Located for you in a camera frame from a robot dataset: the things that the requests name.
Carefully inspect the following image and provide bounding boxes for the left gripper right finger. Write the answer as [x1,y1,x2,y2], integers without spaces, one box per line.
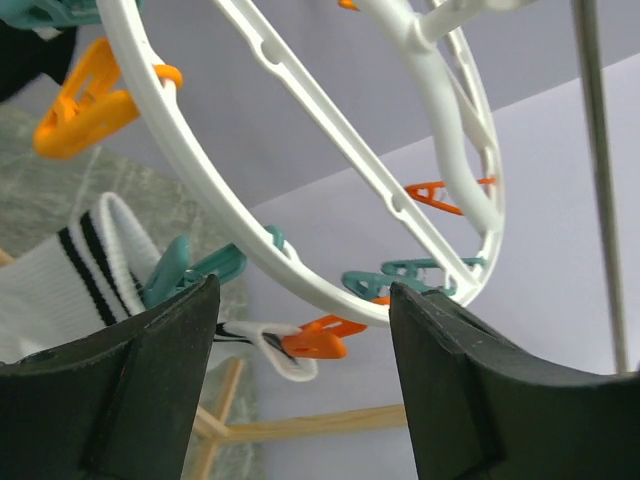
[389,283,639,479]

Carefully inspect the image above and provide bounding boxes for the teal clip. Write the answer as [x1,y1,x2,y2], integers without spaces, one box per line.
[142,224,286,309]

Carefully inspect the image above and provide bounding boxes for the metal hanging rod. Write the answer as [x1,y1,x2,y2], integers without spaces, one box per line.
[571,1,629,374]

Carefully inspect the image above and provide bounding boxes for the wooden drying rack frame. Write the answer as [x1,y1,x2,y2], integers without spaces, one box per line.
[0,249,409,480]

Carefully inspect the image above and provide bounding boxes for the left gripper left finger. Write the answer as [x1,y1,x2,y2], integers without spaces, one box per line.
[1,275,220,479]

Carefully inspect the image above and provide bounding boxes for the yellow orange clip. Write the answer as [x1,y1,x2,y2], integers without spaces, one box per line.
[33,38,184,161]

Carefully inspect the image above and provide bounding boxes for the round white clip hanger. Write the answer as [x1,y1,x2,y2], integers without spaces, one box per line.
[97,1,522,326]

